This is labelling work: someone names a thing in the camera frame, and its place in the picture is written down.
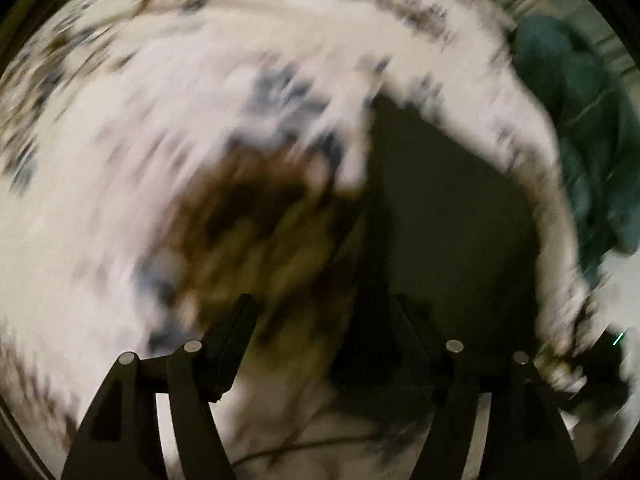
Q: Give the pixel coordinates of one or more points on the teal plush blanket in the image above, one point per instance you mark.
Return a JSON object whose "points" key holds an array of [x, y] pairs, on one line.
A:
{"points": [[585, 135]]}

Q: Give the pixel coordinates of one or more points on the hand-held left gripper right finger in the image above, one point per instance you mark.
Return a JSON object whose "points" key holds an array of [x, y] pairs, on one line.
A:
{"points": [[425, 350]]}

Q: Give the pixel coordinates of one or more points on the floral bedspread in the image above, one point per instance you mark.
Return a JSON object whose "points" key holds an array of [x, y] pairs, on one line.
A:
{"points": [[150, 160]]}

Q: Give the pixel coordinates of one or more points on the dark striped sweater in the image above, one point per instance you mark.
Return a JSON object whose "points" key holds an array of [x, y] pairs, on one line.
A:
{"points": [[440, 210]]}

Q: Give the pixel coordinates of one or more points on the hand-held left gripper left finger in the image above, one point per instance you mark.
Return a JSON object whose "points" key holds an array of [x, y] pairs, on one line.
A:
{"points": [[225, 360]]}

